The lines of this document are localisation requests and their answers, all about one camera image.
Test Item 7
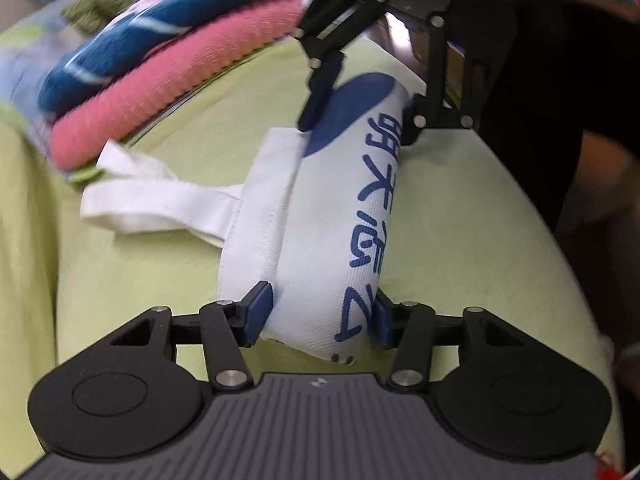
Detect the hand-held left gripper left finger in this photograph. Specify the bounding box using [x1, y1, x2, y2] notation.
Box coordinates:
[107, 281, 275, 394]

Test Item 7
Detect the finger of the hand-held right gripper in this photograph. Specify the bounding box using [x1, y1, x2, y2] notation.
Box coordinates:
[294, 0, 391, 133]
[400, 12, 488, 146]

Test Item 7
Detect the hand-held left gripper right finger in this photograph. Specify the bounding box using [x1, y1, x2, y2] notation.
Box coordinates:
[372, 292, 523, 394]

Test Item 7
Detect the white canvas shopping bag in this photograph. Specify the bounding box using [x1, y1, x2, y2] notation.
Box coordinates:
[80, 72, 416, 366]

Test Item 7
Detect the person in black shirt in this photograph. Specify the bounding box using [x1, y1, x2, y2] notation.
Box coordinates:
[480, 0, 640, 233]

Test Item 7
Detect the pink folded towel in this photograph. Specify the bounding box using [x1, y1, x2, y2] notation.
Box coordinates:
[50, 0, 308, 171]

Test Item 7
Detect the blue printed towel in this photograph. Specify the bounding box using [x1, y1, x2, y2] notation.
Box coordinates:
[37, 0, 296, 116]

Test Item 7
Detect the person's bare leg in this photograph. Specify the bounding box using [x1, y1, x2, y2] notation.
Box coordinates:
[555, 130, 640, 246]

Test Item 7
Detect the light blue printed sheet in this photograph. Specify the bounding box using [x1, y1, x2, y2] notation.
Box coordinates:
[0, 7, 96, 151]

